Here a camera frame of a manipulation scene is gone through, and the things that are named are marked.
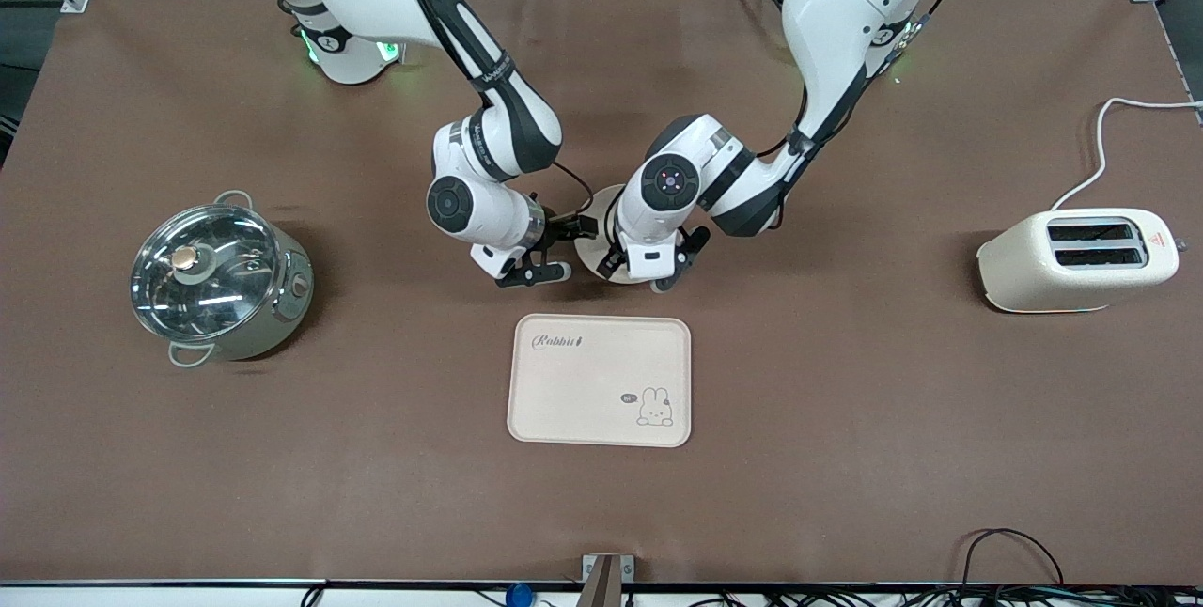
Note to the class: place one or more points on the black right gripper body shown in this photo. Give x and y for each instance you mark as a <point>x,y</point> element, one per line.
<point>562,228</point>

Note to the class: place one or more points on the round cream plate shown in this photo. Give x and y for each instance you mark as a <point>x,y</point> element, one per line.
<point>597,259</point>

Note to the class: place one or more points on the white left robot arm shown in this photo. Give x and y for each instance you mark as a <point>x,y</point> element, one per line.
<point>846,6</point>

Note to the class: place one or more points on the cream rabbit print tray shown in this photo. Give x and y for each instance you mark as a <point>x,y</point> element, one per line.
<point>583,391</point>

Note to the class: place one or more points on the steel pot with glass lid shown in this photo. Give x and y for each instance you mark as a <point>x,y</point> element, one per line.
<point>287,306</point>

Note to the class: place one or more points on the brown table cover mat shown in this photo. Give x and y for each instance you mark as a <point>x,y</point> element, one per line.
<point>376,494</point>

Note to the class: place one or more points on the small blue round object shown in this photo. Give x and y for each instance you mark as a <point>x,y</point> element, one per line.
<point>518,597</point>

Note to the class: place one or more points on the glass pot lid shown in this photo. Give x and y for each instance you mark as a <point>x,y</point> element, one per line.
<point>202,273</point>

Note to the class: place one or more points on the cream two-slot toaster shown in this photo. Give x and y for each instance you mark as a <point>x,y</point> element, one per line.
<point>1034,273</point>

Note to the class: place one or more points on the grey metal camera bracket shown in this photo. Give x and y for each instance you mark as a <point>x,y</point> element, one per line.
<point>606,579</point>

